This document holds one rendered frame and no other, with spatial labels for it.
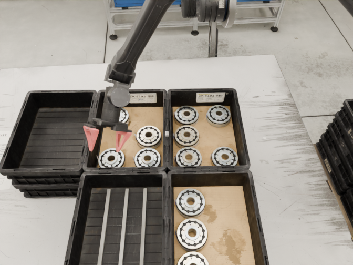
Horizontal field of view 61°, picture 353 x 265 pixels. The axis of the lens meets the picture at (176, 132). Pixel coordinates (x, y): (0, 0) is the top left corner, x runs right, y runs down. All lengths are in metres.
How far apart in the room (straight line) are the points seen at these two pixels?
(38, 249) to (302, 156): 1.16
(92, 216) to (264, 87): 1.10
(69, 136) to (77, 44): 1.97
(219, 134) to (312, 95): 1.63
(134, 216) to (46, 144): 0.50
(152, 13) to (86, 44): 2.46
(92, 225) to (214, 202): 0.44
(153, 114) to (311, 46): 2.28
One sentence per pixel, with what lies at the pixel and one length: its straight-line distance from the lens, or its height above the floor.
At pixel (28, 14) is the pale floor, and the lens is 3.84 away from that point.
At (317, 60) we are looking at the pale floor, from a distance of 3.17.
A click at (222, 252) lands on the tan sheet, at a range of 1.07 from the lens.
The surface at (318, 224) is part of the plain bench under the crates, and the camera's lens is 1.34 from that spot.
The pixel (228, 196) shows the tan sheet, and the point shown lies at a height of 0.83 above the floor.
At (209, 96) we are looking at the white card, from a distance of 1.32.
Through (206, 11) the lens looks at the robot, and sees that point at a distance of 1.36.
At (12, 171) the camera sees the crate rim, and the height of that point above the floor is 0.93.
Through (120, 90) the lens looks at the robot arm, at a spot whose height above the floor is 1.25.
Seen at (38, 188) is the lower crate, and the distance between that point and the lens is 1.28.
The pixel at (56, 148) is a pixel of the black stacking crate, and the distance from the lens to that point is 1.32.
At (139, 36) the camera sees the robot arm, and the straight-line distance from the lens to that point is 0.80.
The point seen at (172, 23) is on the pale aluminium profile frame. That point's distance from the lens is 3.10.
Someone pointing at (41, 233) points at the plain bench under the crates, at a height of 0.70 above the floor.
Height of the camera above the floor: 1.85
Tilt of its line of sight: 54 degrees down
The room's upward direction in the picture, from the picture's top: straight up
